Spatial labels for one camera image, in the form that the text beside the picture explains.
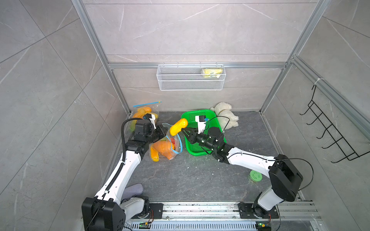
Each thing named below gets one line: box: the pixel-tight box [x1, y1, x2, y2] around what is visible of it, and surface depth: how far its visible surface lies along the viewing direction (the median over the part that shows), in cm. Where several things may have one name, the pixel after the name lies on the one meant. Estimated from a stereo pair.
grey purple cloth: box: [121, 183, 144, 201], surface depth 80 cm
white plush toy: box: [210, 101, 239, 130], surface depth 109 cm
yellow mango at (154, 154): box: [150, 145, 160, 162], surface depth 91 cm
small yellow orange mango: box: [169, 118, 188, 137], surface depth 75 cm
